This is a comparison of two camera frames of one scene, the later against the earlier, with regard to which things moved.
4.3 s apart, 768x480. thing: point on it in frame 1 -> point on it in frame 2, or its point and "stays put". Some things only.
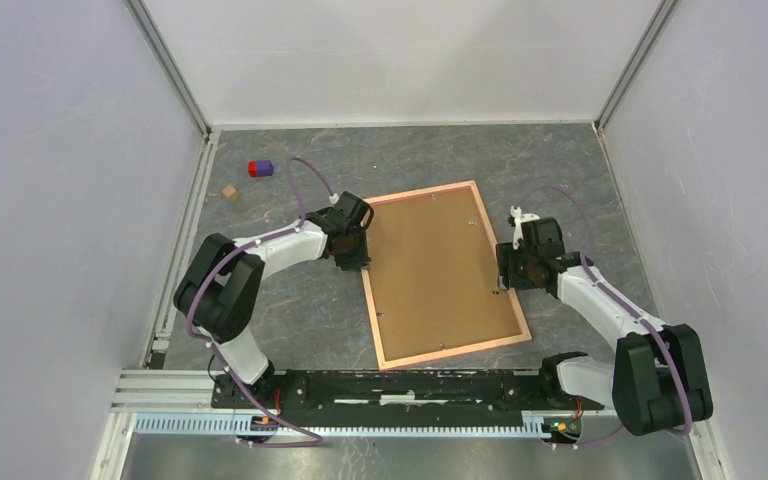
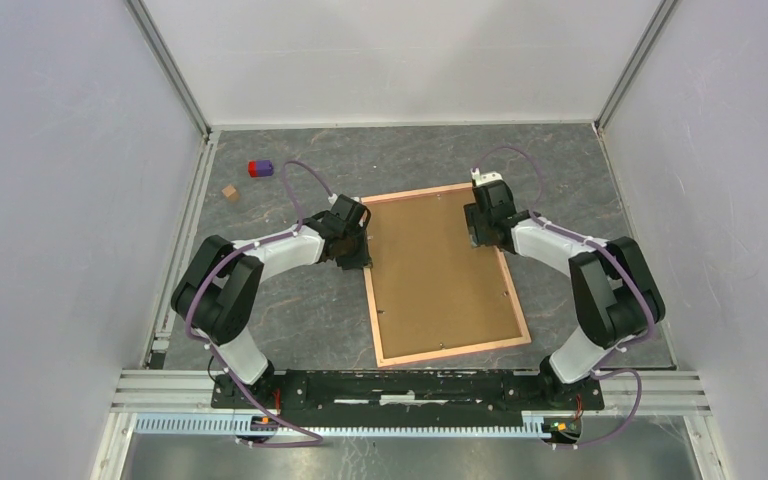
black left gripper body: x=354 y=254 stays put
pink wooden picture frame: x=433 y=289 stays put
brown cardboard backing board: x=436 y=274 stays put
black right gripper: x=505 y=256 -> x=477 y=235
